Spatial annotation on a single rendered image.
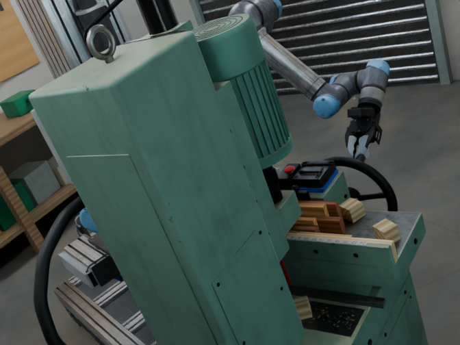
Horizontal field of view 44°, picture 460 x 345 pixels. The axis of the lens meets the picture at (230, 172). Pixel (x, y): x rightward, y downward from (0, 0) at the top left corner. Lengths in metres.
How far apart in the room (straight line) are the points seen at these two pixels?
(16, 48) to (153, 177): 3.91
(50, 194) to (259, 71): 3.28
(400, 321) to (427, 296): 1.05
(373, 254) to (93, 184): 0.62
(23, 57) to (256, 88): 3.72
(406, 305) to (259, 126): 0.63
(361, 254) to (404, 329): 0.33
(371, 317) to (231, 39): 0.69
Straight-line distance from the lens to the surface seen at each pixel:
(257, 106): 1.20
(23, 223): 4.04
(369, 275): 1.33
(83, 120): 0.95
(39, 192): 4.28
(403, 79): 4.59
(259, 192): 1.20
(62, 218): 1.10
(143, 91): 0.90
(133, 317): 2.66
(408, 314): 1.57
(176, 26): 1.10
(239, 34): 1.16
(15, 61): 4.74
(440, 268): 2.69
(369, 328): 1.36
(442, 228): 2.92
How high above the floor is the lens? 1.70
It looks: 25 degrees down
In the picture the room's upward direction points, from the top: 21 degrees counter-clockwise
